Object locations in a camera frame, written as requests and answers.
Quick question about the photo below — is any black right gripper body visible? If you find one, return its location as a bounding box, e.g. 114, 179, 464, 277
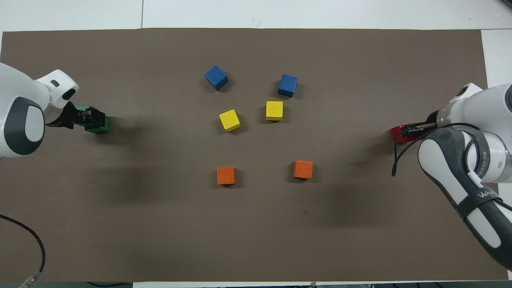
416, 111, 439, 138

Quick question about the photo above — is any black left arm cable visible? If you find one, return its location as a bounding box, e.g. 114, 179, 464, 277
0, 214, 46, 288

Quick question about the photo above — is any blue wooden block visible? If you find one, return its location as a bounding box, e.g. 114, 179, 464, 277
278, 74, 299, 98
204, 65, 229, 92

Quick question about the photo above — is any orange wooden block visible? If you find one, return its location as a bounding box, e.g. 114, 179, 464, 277
292, 160, 314, 180
216, 166, 236, 186

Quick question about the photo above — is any yellow wooden block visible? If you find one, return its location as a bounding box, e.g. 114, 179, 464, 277
265, 100, 284, 122
218, 109, 242, 133

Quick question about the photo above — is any green wooden block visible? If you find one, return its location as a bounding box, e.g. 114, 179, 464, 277
76, 105, 100, 129
85, 116, 110, 134

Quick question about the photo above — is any brown table mat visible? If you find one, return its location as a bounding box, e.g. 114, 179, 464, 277
0, 28, 509, 282

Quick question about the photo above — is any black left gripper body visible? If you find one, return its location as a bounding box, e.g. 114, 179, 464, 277
50, 102, 87, 129

